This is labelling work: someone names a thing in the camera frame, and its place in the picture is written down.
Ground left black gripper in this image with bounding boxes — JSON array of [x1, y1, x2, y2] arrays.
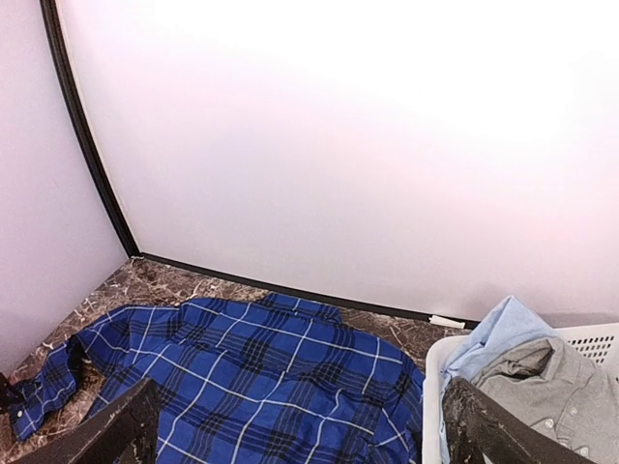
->
[[0, 373, 19, 411]]

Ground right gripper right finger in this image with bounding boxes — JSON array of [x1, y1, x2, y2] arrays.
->
[[442, 377, 578, 463]]

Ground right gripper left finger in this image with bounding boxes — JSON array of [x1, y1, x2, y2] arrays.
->
[[57, 377, 162, 464]]

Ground blue plaid long sleeve shirt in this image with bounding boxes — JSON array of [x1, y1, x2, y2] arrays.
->
[[10, 294, 424, 463]]

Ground grey button shirt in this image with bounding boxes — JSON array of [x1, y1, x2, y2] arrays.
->
[[471, 337, 618, 463]]

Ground light blue shirt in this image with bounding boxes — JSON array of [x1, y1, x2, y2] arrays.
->
[[437, 294, 557, 464]]

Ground white plastic laundry basket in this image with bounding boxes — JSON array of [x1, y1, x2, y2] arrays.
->
[[422, 323, 618, 463]]

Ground small white wall tag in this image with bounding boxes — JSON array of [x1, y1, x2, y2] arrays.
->
[[428, 315, 466, 330]]

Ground left black corner post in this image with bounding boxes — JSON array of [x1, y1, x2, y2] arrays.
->
[[40, 0, 142, 257]]

